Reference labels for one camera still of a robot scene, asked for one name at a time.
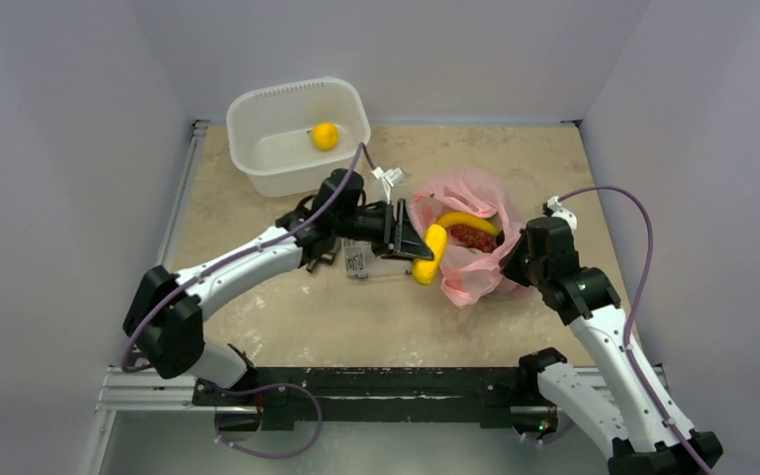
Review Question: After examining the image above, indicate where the white plastic basin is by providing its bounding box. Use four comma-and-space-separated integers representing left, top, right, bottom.
226, 77, 371, 198

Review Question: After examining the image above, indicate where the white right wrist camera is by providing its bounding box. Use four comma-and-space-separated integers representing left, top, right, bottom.
542, 196, 578, 232

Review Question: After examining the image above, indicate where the aluminium extrusion frame rail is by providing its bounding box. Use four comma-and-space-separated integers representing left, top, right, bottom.
96, 119, 214, 413

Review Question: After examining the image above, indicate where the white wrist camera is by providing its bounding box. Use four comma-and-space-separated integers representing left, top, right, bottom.
542, 196, 578, 232
371, 166, 407, 203

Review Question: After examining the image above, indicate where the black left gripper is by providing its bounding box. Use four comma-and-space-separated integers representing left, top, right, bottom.
334, 200, 432, 262

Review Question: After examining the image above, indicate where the clear plastic screw organizer box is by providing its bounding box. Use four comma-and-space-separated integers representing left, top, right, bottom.
341, 238, 412, 280

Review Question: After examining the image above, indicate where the yellow fake banana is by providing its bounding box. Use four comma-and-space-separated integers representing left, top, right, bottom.
435, 212, 501, 237
412, 224, 449, 286

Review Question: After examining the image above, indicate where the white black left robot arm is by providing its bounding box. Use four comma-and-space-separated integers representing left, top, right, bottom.
123, 168, 435, 405

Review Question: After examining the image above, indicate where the pink plastic bag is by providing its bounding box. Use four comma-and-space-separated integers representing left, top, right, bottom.
408, 169, 525, 308

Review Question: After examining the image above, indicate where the dark metal T-handle tool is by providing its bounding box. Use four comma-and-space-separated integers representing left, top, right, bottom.
306, 252, 338, 274

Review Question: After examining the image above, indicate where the yellow fake lemon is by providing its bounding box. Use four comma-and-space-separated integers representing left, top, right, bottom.
310, 122, 339, 151

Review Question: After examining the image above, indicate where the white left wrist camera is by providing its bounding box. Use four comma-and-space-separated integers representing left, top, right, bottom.
371, 166, 407, 203

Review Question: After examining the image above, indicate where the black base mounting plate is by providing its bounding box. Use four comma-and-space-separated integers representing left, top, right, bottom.
192, 367, 559, 434

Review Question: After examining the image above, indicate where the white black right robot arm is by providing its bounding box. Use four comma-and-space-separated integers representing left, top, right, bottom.
502, 217, 723, 474

